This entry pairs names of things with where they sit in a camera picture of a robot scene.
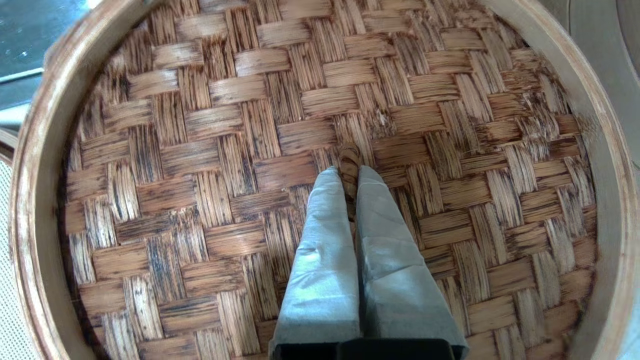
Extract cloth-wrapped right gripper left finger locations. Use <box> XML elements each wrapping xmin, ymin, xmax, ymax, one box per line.
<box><xmin>270</xmin><ymin>167</ymin><xmax>362</xmax><ymax>358</ymax></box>

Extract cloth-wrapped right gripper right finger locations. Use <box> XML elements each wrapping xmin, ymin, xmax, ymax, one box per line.
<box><xmin>355</xmin><ymin>166</ymin><xmax>469</xmax><ymax>358</ymax></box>

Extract woven bamboo steamer lid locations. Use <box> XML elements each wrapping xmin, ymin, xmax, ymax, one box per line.
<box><xmin>10</xmin><ymin>0</ymin><xmax>640</xmax><ymax>360</ymax></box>

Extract bamboo steamer with white liner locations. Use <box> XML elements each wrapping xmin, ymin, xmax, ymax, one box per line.
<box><xmin>0</xmin><ymin>160</ymin><xmax>43</xmax><ymax>360</ymax></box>

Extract dark-rimmed open bamboo steamer basket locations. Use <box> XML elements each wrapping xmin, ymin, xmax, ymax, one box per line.
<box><xmin>0</xmin><ymin>127</ymin><xmax>21</xmax><ymax>166</ymax></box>

